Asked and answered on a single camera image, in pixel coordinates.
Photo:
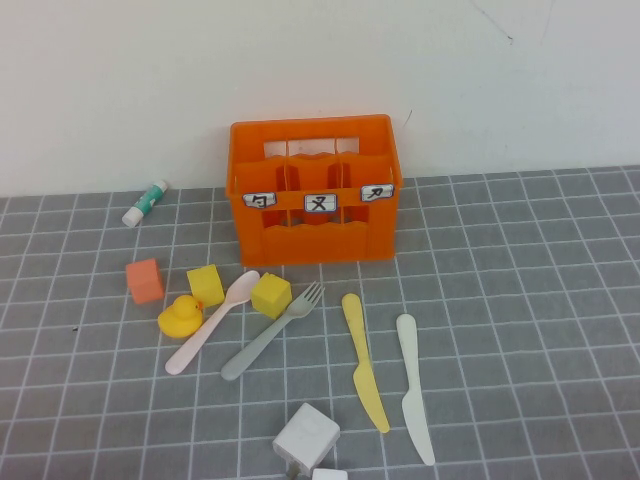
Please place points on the grey plastic fork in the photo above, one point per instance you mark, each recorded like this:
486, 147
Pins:
265, 342

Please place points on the pale pink plastic spoon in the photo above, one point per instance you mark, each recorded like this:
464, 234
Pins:
210, 325

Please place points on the yellow plastic knife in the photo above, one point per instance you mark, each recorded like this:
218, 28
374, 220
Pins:
367, 385

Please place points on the white plastic knife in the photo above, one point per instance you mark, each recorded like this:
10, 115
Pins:
415, 410

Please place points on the orange plastic cutlery holder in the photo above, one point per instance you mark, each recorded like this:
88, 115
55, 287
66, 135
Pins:
310, 245

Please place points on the paper label fork character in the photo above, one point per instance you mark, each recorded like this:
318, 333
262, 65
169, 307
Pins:
320, 203

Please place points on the paper label spoon character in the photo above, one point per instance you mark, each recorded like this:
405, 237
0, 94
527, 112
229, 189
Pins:
259, 201

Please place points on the paper label knife character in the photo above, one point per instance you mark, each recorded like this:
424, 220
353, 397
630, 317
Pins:
377, 193

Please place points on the yellow foam cube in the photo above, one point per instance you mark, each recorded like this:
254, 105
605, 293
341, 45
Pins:
270, 296
205, 285

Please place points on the yellow rubber duck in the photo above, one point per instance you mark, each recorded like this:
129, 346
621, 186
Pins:
177, 321

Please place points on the salmon orange foam cube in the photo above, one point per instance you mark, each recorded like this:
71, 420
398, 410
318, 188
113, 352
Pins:
145, 282

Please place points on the white green glue stick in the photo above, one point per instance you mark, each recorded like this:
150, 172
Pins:
142, 205

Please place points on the grey grid table mat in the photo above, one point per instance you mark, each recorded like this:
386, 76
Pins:
500, 300

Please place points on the white charger adapter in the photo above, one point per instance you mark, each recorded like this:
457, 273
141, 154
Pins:
305, 437

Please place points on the small white block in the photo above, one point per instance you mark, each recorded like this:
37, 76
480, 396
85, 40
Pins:
330, 475

